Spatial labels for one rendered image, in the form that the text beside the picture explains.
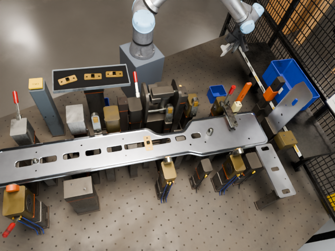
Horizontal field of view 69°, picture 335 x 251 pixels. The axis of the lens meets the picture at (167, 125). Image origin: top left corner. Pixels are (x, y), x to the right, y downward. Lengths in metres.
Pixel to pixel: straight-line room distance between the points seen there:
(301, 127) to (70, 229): 1.39
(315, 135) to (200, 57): 1.10
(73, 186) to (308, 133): 1.27
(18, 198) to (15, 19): 2.92
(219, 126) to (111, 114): 0.59
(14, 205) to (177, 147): 0.75
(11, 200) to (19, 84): 1.95
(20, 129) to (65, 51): 2.01
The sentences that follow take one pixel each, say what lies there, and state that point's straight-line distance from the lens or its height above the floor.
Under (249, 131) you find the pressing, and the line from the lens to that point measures 1.46.
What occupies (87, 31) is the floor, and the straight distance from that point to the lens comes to 3.48.
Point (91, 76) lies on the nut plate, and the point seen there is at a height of 1.17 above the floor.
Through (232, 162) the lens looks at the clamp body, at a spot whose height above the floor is 1.04.
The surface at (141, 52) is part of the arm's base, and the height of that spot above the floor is 1.15.
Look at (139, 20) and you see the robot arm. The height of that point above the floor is 1.32.
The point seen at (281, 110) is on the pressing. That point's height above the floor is 1.12.
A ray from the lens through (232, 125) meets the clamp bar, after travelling 1.35.
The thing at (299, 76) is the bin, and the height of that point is 1.13.
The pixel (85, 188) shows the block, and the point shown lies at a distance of 1.16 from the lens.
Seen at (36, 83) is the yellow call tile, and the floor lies 1.16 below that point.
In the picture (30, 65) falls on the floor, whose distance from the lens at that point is 3.15.
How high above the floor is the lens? 2.12
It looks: 57 degrees down
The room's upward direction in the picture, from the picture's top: 14 degrees clockwise
